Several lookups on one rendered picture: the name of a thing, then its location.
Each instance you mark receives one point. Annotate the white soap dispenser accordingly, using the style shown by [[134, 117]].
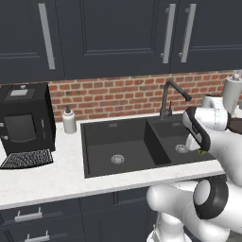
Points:
[[69, 121]]

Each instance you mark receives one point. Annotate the dark brown pan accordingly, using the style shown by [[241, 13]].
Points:
[[235, 125]]

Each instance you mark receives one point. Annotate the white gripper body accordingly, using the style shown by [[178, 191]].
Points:
[[192, 142]]

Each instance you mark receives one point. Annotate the dark base cupboard door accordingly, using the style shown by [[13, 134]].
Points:
[[119, 220]]

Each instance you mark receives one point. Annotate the black coffee machine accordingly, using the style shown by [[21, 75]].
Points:
[[26, 123]]

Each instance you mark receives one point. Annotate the black tap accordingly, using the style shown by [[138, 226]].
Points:
[[164, 104]]

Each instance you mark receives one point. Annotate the green sponge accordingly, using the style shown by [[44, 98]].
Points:
[[202, 152]]

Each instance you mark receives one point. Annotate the black double sink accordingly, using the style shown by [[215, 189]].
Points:
[[126, 148]]

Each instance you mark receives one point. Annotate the white paper towel roll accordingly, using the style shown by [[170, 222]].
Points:
[[232, 93]]

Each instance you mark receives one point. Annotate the dark drawer front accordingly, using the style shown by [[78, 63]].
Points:
[[56, 211], [63, 233]]

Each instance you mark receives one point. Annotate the dark wall cupboard door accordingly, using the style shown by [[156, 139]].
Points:
[[217, 31], [22, 38], [116, 34]]

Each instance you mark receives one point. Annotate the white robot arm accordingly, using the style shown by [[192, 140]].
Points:
[[220, 148]]

